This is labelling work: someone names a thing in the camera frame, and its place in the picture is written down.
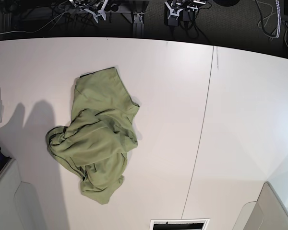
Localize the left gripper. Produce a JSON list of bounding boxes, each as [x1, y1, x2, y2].
[[165, 0, 206, 16]]

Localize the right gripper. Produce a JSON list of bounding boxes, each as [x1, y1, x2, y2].
[[69, 0, 108, 23]]

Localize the olive green t-shirt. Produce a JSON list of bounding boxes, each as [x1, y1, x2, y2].
[[46, 67, 140, 205]]

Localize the black box under table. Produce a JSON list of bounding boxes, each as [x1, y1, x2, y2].
[[164, 9, 179, 26]]

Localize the white LED strip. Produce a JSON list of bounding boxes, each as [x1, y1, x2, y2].
[[269, 0, 281, 40]]

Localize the white vent box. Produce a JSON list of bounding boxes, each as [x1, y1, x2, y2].
[[149, 218, 210, 230]]

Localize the aluminium table frame post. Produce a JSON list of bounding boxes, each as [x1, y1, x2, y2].
[[121, 12, 144, 38]]

